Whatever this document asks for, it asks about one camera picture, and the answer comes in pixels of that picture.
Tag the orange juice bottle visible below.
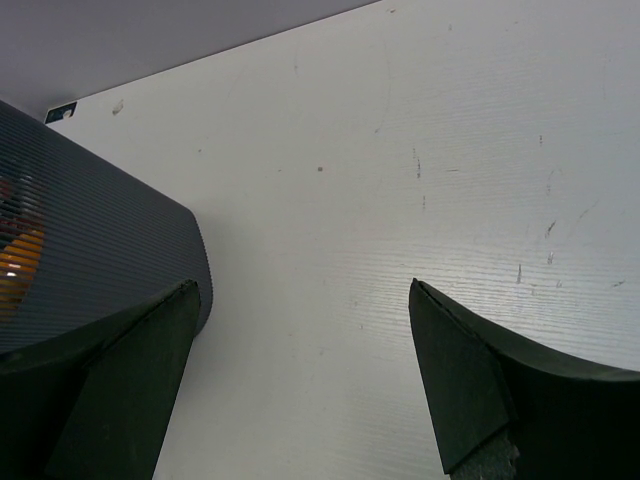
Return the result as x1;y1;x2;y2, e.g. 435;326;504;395
1;229;44;322

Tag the grey mesh waste bin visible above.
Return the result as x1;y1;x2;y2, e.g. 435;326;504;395
1;104;213;353

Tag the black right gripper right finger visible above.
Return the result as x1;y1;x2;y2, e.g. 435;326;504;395
409;280;639;479

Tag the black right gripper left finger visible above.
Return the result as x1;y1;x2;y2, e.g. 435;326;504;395
1;281;201;479

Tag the blue table label left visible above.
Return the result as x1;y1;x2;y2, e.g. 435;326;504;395
44;101;77;124

